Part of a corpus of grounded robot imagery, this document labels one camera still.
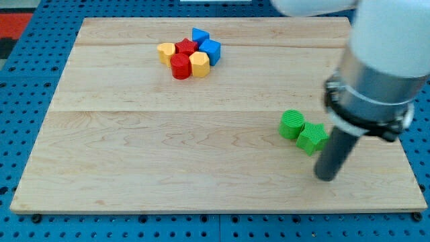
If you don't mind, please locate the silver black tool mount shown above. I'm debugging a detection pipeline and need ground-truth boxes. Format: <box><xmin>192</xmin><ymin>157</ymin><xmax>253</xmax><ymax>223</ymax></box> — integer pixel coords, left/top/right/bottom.
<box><xmin>325</xmin><ymin>48</ymin><xmax>427</xmax><ymax>142</ymax></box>

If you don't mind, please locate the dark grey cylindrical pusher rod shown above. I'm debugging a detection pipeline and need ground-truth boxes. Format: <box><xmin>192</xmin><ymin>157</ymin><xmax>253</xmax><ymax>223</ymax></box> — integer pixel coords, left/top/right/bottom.
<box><xmin>314</xmin><ymin>126</ymin><xmax>359</xmax><ymax>182</ymax></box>

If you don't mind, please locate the green star block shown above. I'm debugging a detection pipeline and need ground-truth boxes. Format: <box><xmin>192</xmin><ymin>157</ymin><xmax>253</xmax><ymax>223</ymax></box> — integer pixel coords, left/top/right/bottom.
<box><xmin>296</xmin><ymin>122</ymin><xmax>329</xmax><ymax>156</ymax></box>

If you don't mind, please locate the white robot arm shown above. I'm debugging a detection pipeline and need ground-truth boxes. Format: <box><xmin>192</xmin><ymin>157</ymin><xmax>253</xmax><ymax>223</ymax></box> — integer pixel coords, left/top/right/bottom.
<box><xmin>271</xmin><ymin>0</ymin><xmax>429</xmax><ymax>181</ymax></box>

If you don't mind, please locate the red star block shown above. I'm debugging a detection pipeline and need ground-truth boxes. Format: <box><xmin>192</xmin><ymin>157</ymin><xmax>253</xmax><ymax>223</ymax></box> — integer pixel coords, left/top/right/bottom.
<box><xmin>175</xmin><ymin>38</ymin><xmax>199</xmax><ymax>56</ymax></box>

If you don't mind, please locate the green cylinder block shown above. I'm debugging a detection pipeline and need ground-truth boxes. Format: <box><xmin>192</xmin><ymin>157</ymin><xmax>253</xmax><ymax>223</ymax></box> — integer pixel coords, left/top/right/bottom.
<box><xmin>278</xmin><ymin>110</ymin><xmax>305</xmax><ymax>139</ymax></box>

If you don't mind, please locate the blue cube block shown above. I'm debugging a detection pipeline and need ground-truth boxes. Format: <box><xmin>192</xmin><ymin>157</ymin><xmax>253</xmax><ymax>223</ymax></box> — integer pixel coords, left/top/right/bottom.
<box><xmin>199</xmin><ymin>39</ymin><xmax>221</xmax><ymax>66</ymax></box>

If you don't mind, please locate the yellow hexagon block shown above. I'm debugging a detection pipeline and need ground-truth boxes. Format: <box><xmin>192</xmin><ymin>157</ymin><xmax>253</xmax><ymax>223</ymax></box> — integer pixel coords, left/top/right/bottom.
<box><xmin>189</xmin><ymin>51</ymin><xmax>210</xmax><ymax>77</ymax></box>

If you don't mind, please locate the blue triangle block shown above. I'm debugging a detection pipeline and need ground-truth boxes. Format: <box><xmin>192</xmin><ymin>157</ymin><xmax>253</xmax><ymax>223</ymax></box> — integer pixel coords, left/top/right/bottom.
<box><xmin>191</xmin><ymin>28</ymin><xmax>210</xmax><ymax>46</ymax></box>

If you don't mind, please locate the red cylinder block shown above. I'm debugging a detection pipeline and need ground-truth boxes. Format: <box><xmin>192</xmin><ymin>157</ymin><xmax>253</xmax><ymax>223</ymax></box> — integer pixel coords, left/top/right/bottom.
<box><xmin>170</xmin><ymin>53</ymin><xmax>191</xmax><ymax>79</ymax></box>

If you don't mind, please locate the wooden board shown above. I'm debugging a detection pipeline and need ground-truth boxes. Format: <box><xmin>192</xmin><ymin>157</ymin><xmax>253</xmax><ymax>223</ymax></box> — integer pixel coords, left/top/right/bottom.
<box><xmin>10</xmin><ymin>17</ymin><xmax>427</xmax><ymax>214</ymax></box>

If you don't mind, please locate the yellow heart block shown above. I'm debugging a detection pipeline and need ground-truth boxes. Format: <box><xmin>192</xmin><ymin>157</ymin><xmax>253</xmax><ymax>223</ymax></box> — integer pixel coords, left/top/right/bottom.
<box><xmin>157</xmin><ymin>42</ymin><xmax>176</xmax><ymax>67</ymax></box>

